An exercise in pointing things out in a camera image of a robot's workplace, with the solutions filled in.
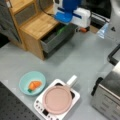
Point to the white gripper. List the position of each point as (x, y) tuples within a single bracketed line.
[(81, 17)]

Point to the orange toy carrot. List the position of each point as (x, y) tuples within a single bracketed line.
[(33, 85)]

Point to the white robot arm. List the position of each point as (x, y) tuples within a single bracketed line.
[(68, 11)]

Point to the green toy vegetable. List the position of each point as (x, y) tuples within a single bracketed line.
[(60, 30)]

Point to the wooden cabinet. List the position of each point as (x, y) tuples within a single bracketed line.
[(31, 24)]

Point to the silver toaster oven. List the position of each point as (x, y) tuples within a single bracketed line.
[(106, 92)]

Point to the white induction cooker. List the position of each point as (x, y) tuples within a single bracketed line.
[(38, 105)]

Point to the pink pan with white handle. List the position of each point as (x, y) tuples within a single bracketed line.
[(58, 99)]

